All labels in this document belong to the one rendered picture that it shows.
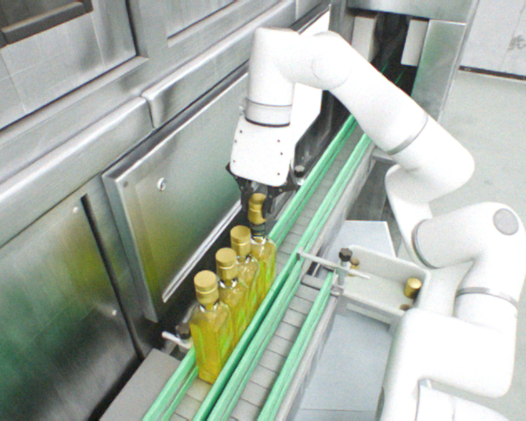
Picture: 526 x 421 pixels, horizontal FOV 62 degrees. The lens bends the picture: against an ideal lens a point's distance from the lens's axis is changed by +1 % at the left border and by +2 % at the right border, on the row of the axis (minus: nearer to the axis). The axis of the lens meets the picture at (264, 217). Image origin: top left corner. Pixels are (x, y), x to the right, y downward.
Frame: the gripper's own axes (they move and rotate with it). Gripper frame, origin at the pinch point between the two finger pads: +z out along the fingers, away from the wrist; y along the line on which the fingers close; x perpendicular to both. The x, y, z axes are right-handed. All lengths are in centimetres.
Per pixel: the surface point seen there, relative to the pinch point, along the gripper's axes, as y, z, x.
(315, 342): 14.5, 30.3, 5.2
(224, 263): 0.5, 6.0, -12.1
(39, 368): -16.5, 18.3, -34.2
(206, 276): -0.5, 6.7, -15.8
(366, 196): 3, 40, 111
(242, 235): 0.3, 3.9, -5.8
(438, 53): 16, -21, 94
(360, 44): -12, -19, 107
